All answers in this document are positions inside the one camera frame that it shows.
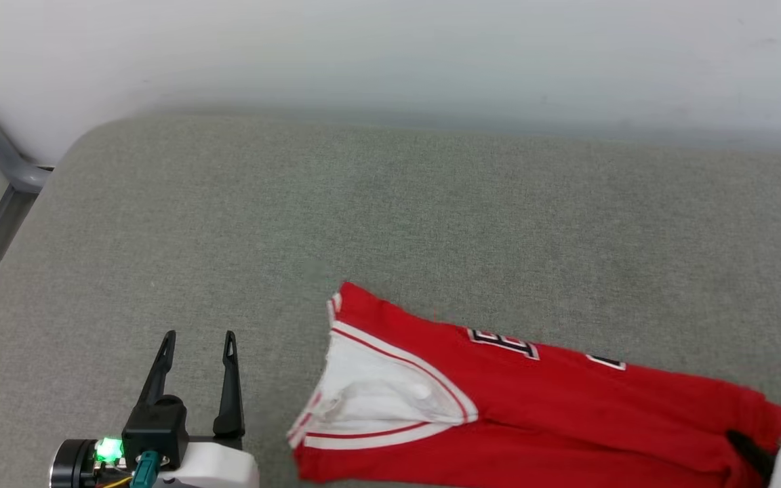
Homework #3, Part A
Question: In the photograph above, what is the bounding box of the grey fabric sofa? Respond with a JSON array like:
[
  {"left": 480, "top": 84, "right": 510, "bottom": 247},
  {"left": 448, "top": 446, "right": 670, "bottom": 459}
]
[{"left": 0, "top": 112, "right": 781, "bottom": 488}]

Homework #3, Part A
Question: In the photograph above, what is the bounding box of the red and white basketball jersey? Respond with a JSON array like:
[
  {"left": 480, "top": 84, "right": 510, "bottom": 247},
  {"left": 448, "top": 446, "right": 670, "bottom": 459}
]
[{"left": 287, "top": 281, "right": 781, "bottom": 488}]

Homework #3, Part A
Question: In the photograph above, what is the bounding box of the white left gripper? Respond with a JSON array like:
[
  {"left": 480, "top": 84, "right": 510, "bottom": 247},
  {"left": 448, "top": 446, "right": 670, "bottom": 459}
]
[{"left": 50, "top": 331, "right": 260, "bottom": 488}]

